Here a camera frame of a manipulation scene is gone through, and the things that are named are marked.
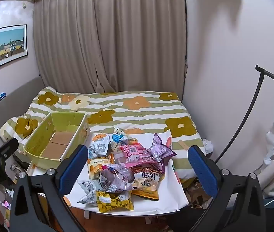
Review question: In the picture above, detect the grey and white snack packet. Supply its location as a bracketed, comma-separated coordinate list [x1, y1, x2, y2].
[77, 180, 101, 206]

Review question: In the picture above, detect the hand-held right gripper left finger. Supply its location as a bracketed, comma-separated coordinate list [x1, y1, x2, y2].
[9, 144, 89, 232]

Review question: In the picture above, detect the yellow-green cardboard box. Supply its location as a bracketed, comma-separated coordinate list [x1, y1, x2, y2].
[22, 112, 91, 163]

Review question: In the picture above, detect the purple snack packet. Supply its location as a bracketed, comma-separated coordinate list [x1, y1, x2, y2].
[148, 133, 177, 166]

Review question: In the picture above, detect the orange-yellow snack bag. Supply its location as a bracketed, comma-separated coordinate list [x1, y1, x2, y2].
[131, 165, 165, 201]

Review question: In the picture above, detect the framed wall picture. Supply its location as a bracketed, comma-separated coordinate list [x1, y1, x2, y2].
[0, 24, 28, 74]

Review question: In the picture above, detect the grey padded headboard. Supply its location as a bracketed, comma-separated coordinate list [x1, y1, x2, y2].
[0, 76, 43, 141]

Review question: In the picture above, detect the black curved stand pole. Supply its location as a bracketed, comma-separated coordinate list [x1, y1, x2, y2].
[215, 64, 274, 163]

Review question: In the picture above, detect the pink snack packet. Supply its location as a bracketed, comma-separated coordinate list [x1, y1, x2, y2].
[119, 144, 157, 168]

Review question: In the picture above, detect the beige strip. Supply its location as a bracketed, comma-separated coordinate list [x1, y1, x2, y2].
[177, 140, 189, 151]

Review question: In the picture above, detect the white fruit print tablecloth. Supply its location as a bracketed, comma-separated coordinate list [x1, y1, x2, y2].
[27, 128, 190, 215]

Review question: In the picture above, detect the yellow and black snack packet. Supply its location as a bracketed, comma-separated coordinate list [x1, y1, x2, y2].
[96, 190, 135, 213]

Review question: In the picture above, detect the striped floral blanket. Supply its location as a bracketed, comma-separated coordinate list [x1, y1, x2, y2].
[0, 87, 204, 178]

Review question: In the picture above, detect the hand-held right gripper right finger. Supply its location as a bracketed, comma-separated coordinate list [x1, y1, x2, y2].
[187, 146, 266, 232]

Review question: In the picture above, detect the floral pillow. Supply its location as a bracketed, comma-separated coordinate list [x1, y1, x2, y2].
[36, 87, 61, 107]
[0, 115, 41, 141]

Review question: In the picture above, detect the cream and blue snack packet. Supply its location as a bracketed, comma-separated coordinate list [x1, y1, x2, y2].
[111, 127, 138, 150]

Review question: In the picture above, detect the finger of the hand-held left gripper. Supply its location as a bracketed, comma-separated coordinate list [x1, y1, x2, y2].
[0, 137, 20, 166]

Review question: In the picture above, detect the silver blue snack packet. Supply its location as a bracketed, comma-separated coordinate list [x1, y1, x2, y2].
[88, 135, 111, 160]

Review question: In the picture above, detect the white crumpled cloth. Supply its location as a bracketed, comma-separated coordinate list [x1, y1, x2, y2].
[203, 138, 214, 154]

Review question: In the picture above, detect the orange and white snack packet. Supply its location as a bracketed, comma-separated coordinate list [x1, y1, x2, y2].
[87, 157, 115, 180]

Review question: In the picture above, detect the beige curtain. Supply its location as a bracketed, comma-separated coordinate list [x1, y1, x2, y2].
[33, 0, 188, 95]

